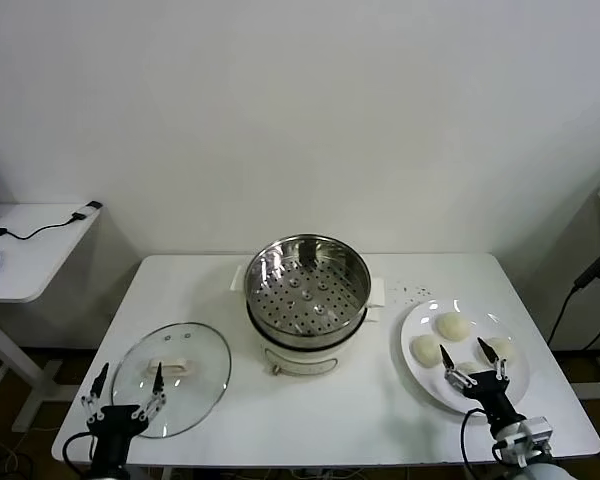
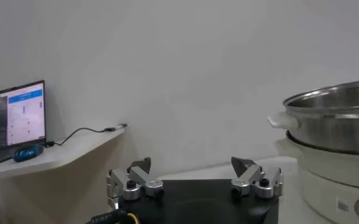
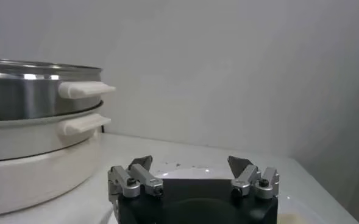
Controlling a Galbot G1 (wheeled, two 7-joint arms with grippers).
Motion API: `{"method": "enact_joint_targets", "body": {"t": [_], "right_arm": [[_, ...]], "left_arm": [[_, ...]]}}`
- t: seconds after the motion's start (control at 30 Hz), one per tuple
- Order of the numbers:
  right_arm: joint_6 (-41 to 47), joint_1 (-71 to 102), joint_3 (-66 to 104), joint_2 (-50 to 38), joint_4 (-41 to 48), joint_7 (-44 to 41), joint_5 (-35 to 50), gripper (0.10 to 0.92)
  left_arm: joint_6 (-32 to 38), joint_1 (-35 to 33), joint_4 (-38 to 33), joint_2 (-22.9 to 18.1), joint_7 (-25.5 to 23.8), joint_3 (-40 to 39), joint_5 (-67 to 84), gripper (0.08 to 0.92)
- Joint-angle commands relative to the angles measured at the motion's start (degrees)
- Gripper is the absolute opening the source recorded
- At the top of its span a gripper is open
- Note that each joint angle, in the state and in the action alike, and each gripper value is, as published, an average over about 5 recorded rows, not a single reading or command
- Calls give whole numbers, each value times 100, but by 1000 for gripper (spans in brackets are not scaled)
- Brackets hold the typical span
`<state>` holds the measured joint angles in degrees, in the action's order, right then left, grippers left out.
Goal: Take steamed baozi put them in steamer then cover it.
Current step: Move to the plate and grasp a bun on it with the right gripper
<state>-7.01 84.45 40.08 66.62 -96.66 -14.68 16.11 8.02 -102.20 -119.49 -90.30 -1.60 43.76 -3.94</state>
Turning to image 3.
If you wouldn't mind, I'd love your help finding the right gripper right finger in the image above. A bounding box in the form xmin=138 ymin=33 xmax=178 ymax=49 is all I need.
xmin=227 ymin=155 xmax=280 ymax=200

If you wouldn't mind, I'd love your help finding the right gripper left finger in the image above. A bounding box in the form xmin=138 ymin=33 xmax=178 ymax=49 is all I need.
xmin=107 ymin=155 xmax=165 ymax=214

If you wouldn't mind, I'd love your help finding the white electric cooker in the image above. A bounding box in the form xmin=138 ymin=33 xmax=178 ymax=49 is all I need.
xmin=0 ymin=102 xmax=112 ymax=217

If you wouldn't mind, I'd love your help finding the white round plate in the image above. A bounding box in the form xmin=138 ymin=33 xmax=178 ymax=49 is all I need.
xmin=151 ymin=164 xmax=328 ymax=224

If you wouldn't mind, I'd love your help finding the stainless steel steamer basket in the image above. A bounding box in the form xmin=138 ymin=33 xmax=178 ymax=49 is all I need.
xmin=0 ymin=57 xmax=116 ymax=122

